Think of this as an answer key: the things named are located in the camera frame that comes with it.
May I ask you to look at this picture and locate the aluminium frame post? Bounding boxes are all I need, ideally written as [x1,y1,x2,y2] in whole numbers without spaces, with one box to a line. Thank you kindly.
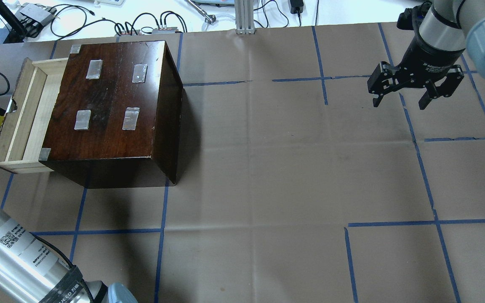
[234,0,256,35]

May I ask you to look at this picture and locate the light wood drawer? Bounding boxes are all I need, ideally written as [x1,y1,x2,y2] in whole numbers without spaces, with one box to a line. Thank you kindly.
[0,58,68,174]

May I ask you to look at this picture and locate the dark wooden drawer cabinet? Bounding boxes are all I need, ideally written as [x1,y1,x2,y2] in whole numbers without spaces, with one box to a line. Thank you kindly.
[39,40,184,189]

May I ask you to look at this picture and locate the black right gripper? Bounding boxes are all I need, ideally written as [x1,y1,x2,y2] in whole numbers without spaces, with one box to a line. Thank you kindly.
[367,38,465,111]

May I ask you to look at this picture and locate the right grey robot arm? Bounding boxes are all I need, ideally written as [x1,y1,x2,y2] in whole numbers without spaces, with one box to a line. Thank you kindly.
[367,0,485,110]

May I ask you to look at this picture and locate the black power adapter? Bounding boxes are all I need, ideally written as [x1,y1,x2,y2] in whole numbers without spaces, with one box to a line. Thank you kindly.
[288,0,304,15]

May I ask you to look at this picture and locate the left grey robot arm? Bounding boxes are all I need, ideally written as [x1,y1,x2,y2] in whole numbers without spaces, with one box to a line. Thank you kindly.
[0,181,137,303]

